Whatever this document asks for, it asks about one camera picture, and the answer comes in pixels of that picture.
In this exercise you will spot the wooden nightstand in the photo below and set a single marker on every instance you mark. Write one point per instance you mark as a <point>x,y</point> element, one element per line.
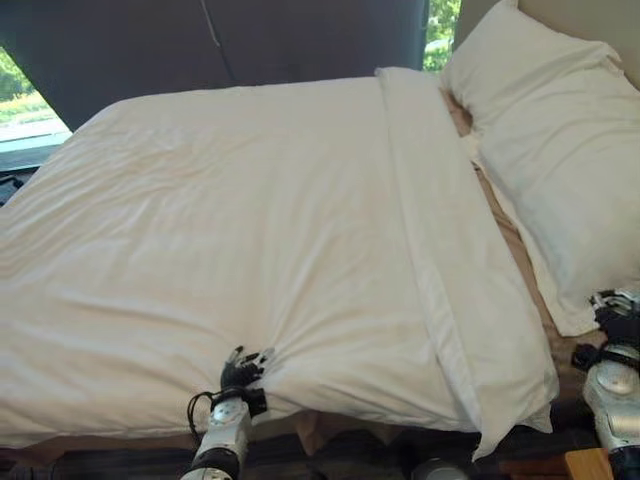
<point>592,467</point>

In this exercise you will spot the dark bed base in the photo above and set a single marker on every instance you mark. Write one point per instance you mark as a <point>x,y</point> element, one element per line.
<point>125,462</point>

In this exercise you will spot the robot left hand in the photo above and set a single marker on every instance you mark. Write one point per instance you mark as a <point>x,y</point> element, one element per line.
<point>237,374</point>

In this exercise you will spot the white duvet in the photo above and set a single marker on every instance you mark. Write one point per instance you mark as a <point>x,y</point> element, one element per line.
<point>260,250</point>

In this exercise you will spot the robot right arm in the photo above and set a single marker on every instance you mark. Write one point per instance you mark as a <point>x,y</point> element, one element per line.
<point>611,395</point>

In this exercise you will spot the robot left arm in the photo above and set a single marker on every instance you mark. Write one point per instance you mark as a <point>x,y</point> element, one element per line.
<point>223,436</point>

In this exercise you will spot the beige bed sheet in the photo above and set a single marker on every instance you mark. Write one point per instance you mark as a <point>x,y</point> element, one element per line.
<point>515,255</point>

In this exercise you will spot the dark grey curtain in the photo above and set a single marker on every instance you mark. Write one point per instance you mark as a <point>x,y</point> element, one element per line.
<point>210,45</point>

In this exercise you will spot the white pillow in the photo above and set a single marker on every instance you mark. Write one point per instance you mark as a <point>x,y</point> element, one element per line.
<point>555,150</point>

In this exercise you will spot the window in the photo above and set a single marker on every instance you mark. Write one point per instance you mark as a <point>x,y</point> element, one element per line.
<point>22,105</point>
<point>441,32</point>

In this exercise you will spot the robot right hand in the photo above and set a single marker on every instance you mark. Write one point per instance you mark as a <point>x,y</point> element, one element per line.
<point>614,306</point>

